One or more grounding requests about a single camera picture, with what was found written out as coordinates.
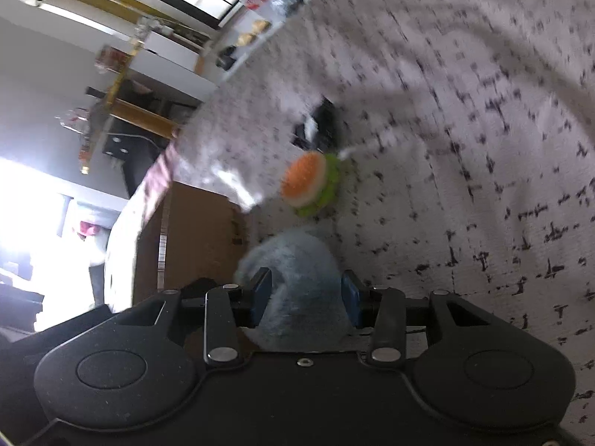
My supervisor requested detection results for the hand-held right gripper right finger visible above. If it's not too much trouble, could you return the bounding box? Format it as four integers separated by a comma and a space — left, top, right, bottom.
341, 270, 512, 364

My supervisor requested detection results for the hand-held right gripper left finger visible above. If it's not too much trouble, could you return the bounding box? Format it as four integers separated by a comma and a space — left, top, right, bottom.
93, 267, 273, 367

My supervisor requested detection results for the blue-grey fluffy plush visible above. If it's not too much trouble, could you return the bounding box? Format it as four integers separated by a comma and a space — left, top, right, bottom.
234, 227, 354, 353

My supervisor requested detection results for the cardboard box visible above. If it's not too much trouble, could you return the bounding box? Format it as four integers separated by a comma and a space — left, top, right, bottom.
132, 181, 254, 312

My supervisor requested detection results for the burger plush toy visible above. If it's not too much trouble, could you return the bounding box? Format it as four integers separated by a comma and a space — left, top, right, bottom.
280, 152, 347, 218

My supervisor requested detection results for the white bed sheet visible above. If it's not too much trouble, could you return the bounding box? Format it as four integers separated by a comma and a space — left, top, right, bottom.
103, 195, 145, 314

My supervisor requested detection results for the pink satin quilt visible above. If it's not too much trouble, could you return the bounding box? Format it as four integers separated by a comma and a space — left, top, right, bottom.
139, 139, 182, 224

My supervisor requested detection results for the black and white plush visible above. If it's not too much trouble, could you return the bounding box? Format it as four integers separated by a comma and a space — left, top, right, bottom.
292, 97, 347, 154

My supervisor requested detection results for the white black-patterned blanket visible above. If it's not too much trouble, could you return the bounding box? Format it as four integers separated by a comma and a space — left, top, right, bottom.
104, 0, 595, 446

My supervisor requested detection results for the black low cabinet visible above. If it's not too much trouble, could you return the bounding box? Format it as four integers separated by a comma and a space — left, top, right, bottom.
102, 132, 159, 200

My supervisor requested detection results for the gold-edged table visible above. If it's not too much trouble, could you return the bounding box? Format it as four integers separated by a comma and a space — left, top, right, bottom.
56, 14, 182, 175

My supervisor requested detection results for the black slipper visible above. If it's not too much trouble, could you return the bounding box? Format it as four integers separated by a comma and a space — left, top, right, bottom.
216, 45, 239, 71

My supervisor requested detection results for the clear water bottle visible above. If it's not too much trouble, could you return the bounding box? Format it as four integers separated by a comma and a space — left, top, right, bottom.
56, 109, 91, 132

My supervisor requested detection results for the red printed snack bag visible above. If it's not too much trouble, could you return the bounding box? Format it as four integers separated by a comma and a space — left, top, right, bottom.
95, 45, 128, 74

